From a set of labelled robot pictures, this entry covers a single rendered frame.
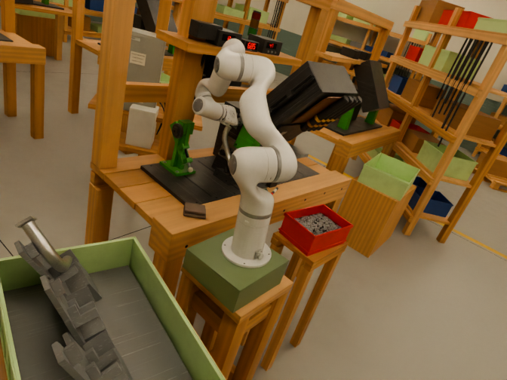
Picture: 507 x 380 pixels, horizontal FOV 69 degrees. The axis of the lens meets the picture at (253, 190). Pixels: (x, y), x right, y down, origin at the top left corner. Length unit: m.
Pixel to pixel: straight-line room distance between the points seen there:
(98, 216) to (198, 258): 0.87
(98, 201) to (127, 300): 0.85
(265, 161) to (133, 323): 0.64
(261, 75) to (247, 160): 0.37
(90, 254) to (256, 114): 0.72
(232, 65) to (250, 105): 0.17
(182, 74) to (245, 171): 0.94
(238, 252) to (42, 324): 0.64
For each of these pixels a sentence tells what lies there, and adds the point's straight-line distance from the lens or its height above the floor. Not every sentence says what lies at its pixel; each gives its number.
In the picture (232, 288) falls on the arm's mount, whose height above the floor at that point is 0.94.
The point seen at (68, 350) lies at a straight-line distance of 0.83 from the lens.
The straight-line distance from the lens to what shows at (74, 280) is 1.27.
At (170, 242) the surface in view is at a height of 0.86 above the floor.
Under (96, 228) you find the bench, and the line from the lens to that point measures 2.14.
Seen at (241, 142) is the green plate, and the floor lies 1.11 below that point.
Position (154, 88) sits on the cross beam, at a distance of 2.04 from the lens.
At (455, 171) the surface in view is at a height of 0.80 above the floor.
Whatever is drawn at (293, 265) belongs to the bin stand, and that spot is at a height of 0.50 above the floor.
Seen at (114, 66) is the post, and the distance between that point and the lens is 1.79.
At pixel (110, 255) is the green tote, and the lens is 1.38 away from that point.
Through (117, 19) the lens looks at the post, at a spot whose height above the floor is 1.57.
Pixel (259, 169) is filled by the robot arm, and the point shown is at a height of 1.33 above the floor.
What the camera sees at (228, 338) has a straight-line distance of 1.43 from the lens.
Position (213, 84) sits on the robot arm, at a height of 1.43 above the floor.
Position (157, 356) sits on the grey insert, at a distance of 1.18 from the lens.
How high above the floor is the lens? 1.78
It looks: 26 degrees down
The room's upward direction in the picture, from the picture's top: 17 degrees clockwise
